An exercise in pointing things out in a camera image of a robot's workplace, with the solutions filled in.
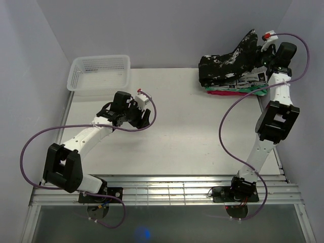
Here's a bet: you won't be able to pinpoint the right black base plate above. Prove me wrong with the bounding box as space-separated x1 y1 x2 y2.
212 186 259 203

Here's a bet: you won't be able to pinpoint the black white patterned trousers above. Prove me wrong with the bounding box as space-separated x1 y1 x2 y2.
198 29 261 88

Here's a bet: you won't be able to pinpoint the green folded trousers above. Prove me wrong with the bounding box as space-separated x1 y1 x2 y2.
204 85 268 96

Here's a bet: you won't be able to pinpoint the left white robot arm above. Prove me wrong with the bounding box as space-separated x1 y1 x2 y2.
43 90 151 202

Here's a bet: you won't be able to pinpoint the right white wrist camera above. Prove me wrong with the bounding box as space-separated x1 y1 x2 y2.
261 30 278 52

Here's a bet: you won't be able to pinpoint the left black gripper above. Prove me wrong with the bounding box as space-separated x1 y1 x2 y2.
122 99 151 131

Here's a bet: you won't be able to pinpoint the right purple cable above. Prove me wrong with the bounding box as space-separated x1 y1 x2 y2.
205 32 311 221

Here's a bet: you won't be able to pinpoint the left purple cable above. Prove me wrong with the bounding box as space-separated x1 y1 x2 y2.
20 88 157 228

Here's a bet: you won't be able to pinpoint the aluminium frame rail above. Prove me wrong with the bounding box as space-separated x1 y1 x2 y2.
28 174 304 207

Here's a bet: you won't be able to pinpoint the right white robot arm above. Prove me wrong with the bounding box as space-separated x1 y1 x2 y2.
228 42 300 201

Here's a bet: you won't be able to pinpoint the purple cable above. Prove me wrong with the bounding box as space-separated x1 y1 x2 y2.
20 88 157 228
205 32 311 221

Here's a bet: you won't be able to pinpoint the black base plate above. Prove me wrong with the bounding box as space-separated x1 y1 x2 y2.
212 186 259 203
77 187 123 204

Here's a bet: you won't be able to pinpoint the white plastic basket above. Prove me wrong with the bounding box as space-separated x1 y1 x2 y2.
67 55 131 96

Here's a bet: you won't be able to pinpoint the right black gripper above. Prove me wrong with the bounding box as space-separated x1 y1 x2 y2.
247 43 277 68

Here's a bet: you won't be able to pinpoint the pink folded trousers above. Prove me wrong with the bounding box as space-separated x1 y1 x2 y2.
207 90 246 96

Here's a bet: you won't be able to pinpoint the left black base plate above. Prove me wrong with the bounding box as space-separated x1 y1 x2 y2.
77 187 123 204

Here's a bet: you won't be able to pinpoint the newspaper print folded trousers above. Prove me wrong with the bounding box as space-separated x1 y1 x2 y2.
212 67 268 90

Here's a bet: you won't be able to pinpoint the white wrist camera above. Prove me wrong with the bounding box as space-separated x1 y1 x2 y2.
261 30 278 52
135 89 152 110

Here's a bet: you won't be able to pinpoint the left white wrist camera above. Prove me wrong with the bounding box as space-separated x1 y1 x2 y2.
135 89 152 110

